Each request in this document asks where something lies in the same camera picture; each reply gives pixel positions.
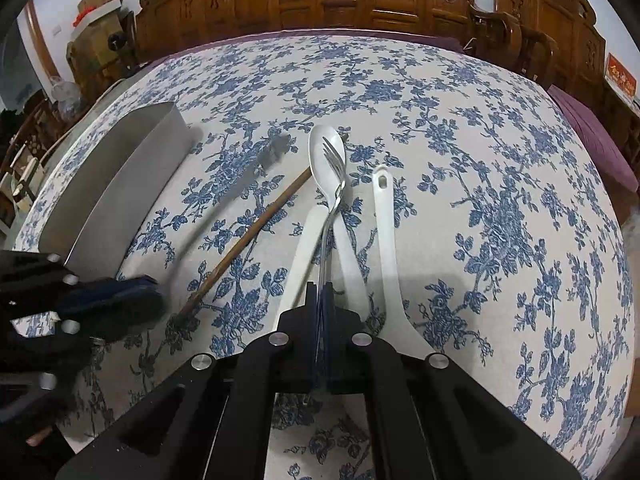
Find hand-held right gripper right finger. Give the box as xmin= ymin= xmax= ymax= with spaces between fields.
xmin=320 ymin=282 xmax=583 ymax=480

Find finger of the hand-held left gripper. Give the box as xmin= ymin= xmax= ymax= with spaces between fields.
xmin=0 ymin=250 xmax=162 ymax=306
xmin=0 ymin=294 xmax=167 ymax=392

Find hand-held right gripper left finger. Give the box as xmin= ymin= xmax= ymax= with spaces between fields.
xmin=55 ymin=282 xmax=321 ymax=480

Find white plastic fork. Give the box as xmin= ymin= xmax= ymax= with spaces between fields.
xmin=277 ymin=205 xmax=328 ymax=328

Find white plastic ladle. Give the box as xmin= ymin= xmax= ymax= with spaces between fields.
xmin=371 ymin=165 xmax=441 ymax=356

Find dark wooden chopstick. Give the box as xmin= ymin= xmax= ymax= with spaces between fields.
xmin=177 ymin=132 xmax=353 ymax=322

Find rectangular metal tray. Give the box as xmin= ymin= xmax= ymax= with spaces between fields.
xmin=37 ymin=101 xmax=191 ymax=281

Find metal fork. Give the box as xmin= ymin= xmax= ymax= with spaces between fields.
xmin=315 ymin=137 xmax=347 ymax=293

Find white plastic spoon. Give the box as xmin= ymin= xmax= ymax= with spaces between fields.
xmin=308 ymin=125 xmax=373 ymax=336

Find person's left hand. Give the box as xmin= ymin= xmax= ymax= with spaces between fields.
xmin=25 ymin=424 xmax=55 ymax=447

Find low wooden chair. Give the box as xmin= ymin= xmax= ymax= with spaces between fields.
xmin=0 ymin=95 xmax=66 ymax=241

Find blue floral tablecloth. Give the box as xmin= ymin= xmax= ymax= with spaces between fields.
xmin=15 ymin=32 xmax=633 ymax=480

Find clear plastic bag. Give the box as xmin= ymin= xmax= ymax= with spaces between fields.
xmin=47 ymin=75 xmax=96 ymax=121

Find large brown cardboard box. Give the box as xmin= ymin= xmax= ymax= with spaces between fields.
xmin=67 ymin=10 xmax=136 ymax=86

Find flat white box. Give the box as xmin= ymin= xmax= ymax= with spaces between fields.
xmin=70 ymin=0 xmax=123 ymax=31

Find purple armchair cushion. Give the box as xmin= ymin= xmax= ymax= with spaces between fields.
xmin=547 ymin=85 xmax=640 ymax=196

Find carved wooden sofa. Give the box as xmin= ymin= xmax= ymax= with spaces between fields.
xmin=132 ymin=0 xmax=523 ymax=68

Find red desk calendar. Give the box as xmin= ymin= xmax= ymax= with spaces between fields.
xmin=602 ymin=52 xmax=638 ymax=98

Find carved wooden armchair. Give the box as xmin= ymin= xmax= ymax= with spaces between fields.
xmin=470 ymin=0 xmax=623 ymax=126

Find wooden door frame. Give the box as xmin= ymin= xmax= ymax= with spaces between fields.
xmin=22 ymin=0 xmax=58 ymax=81

